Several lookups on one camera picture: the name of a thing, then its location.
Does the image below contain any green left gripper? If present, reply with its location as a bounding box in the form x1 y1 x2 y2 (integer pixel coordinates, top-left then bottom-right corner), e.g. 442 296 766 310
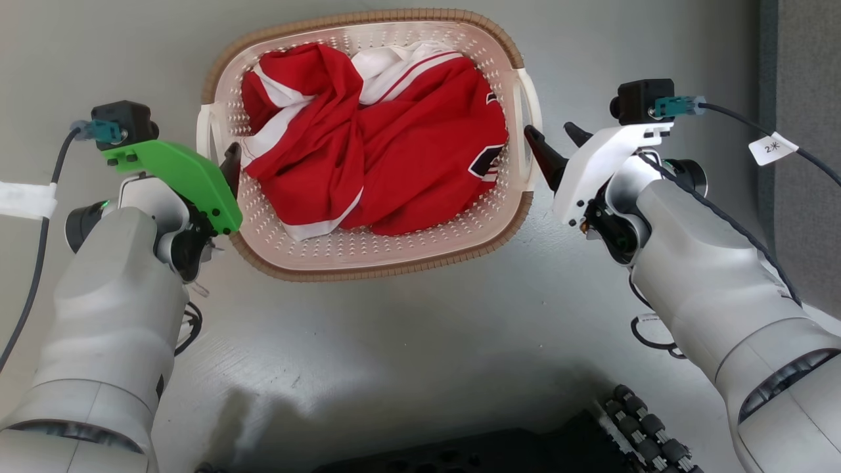
101 139 244 236

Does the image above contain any red and white jersey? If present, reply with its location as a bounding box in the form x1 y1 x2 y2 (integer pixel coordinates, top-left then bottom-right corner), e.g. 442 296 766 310
240 41 510 242

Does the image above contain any black right camera cable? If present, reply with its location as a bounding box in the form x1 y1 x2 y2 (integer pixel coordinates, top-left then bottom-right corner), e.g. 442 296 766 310
654 95 841 188

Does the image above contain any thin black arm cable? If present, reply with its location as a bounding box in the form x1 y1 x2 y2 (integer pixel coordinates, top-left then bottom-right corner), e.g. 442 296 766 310
174 301 203 357
637 151 804 308

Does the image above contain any black left camera cable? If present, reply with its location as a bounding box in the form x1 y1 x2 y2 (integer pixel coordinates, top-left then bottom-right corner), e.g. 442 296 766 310
0 120 125 373

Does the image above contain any cream plastic laundry basket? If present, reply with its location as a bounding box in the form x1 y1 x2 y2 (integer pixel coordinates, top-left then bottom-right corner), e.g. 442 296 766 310
196 8 545 283

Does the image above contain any white tape wrap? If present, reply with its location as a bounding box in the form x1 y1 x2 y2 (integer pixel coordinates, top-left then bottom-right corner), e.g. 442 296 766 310
0 181 58 221

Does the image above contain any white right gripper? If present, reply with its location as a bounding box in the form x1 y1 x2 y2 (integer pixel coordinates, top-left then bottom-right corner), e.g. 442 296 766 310
524 122 674 227

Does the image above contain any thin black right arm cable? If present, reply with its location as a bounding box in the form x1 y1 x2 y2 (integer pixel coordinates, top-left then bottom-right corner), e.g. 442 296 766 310
637 151 804 308

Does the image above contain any black looped cable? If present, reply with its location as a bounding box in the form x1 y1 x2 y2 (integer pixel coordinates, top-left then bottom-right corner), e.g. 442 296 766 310
629 276 687 360

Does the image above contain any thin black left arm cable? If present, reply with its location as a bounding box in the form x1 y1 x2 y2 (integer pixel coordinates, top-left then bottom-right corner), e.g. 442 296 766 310
174 301 203 357

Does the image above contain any white printed cable label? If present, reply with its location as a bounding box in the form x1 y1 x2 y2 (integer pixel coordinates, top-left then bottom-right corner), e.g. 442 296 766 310
749 131 799 166

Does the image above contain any black camera cable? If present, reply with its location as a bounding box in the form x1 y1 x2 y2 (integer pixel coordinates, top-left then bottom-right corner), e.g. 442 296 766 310
0 120 125 373
654 95 841 188

